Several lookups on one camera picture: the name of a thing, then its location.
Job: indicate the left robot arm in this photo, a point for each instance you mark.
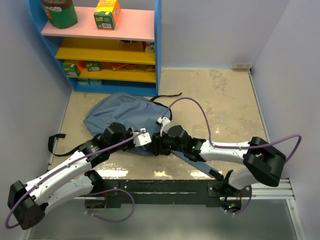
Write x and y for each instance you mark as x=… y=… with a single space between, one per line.
x=30 y=202

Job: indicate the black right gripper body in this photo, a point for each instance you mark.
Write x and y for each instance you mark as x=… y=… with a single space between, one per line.
x=165 y=144

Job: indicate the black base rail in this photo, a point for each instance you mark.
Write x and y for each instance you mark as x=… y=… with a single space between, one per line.
x=206 y=192

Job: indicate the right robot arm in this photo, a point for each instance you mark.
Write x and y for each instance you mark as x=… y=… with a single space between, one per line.
x=262 y=162

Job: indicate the small green box on shelf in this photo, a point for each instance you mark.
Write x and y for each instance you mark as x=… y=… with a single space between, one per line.
x=93 y=66

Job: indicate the blue student backpack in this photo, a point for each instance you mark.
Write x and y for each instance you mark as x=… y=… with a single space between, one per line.
x=131 y=111

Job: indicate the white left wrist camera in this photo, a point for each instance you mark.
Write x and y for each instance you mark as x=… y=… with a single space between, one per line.
x=141 y=137

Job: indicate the yellow green carton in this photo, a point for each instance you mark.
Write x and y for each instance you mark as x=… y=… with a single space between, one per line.
x=106 y=14

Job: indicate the green brown canister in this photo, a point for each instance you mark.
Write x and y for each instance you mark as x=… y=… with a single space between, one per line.
x=60 y=13

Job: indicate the blue shelf unit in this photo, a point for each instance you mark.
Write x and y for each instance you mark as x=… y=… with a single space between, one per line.
x=137 y=39

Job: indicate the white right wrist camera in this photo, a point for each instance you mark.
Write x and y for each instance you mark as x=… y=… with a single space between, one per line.
x=164 y=123

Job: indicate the white wall label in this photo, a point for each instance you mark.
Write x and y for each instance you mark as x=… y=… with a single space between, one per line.
x=241 y=67

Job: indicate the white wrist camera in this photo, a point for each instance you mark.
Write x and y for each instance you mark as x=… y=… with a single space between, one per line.
x=141 y=137
x=164 y=123

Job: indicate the light blue tissue pack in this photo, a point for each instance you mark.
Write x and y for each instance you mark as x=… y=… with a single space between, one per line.
x=83 y=81

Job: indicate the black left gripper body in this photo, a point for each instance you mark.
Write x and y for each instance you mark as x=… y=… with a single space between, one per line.
x=124 y=146

